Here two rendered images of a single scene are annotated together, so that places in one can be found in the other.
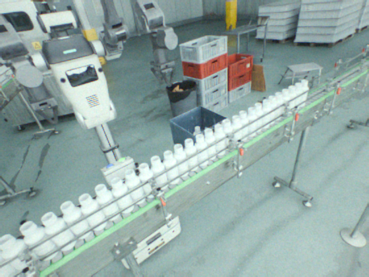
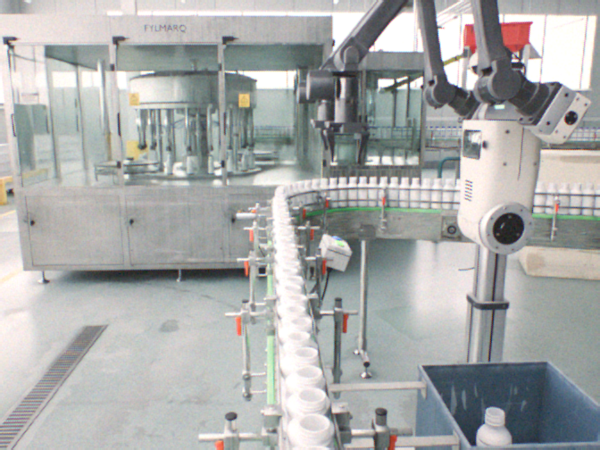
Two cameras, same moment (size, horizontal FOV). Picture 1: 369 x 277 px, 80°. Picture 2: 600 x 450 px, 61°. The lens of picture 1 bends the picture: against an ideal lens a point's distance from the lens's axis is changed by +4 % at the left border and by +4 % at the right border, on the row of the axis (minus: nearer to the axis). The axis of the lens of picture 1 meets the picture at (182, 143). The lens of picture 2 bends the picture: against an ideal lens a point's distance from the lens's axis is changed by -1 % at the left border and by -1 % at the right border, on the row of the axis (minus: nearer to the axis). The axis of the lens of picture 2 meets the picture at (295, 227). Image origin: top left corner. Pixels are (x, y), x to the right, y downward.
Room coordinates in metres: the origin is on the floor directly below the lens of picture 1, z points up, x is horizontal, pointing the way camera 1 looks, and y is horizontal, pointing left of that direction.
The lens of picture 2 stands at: (1.41, -1.17, 1.50)
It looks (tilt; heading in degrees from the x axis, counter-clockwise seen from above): 12 degrees down; 117
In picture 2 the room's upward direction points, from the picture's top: straight up
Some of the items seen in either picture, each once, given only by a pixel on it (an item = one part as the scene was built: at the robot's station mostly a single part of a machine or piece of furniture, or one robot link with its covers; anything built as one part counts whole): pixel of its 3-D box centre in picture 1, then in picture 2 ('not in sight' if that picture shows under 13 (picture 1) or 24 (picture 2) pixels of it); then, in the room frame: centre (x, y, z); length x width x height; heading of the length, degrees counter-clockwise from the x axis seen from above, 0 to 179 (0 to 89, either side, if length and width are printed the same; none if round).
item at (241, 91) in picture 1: (232, 89); not in sight; (3.78, -1.08, 0.11); 0.61 x 0.41 x 0.22; 123
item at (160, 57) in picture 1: (160, 57); (346, 114); (0.92, 0.03, 1.51); 0.10 x 0.07 x 0.07; 30
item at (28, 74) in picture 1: (21, 61); (315, 85); (0.66, 0.41, 1.61); 0.12 x 0.09 x 0.12; 33
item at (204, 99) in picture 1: (206, 92); not in sight; (3.34, -0.53, 0.33); 0.61 x 0.41 x 0.22; 126
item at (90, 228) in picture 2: not in sight; (193, 147); (-2.31, 3.50, 1.18); 2.88 x 2.73 x 2.35; 30
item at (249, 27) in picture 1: (244, 44); not in sight; (5.44, -1.84, 0.49); 1.05 x 0.55 x 0.99; 120
